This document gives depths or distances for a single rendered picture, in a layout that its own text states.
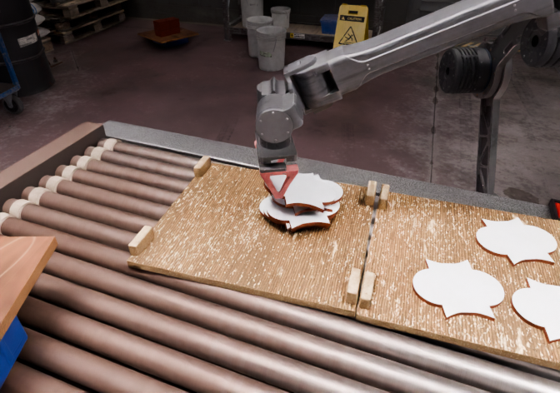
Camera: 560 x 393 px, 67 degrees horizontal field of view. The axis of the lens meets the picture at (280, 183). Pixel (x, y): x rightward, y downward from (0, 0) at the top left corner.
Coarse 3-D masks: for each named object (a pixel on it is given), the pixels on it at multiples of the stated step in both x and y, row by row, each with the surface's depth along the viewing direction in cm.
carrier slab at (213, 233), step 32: (192, 192) 93; (224, 192) 93; (256, 192) 93; (352, 192) 93; (160, 224) 84; (192, 224) 84; (224, 224) 84; (256, 224) 84; (352, 224) 84; (160, 256) 77; (192, 256) 77; (224, 256) 77; (256, 256) 77; (288, 256) 77; (320, 256) 77; (352, 256) 77; (256, 288) 71; (288, 288) 71; (320, 288) 71
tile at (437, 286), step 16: (432, 272) 73; (448, 272) 73; (464, 272) 73; (480, 272) 73; (416, 288) 70; (432, 288) 70; (448, 288) 70; (464, 288) 70; (480, 288) 70; (496, 288) 70; (432, 304) 68; (448, 304) 67; (464, 304) 67; (480, 304) 67; (496, 304) 67
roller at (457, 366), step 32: (0, 224) 87; (32, 224) 87; (96, 256) 80; (128, 256) 79; (192, 288) 74; (224, 288) 73; (288, 320) 69; (320, 320) 68; (352, 320) 68; (384, 352) 64; (416, 352) 63; (448, 352) 63; (480, 384) 60; (512, 384) 59; (544, 384) 59
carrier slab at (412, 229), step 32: (384, 224) 84; (416, 224) 84; (448, 224) 84; (480, 224) 84; (544, 224) 84; (384, 256) 77; (416, 256) 77; (448, 256) 77; (480, 256) 77; (384, 288) 71; (512, 288) 71; (384, 320) 66; (416, 320) 66; (448, 320) 66; (480, 320) 66; (512, 320) 66; (512, 352) 61; (544, 352) 61
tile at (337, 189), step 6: (318, 180) 90; (324, 180) 90; (330, 186) 88; (336, 186) 88; (336, 192) 86; (342, 192) 86; (336, 198) 84; (282, 204) 83; (330, 204) 83; (294, 210) 81; (300, 210) 81; (306, 210) 82; (312, 210) 82; (324, 210) 82; (330, 210) 82
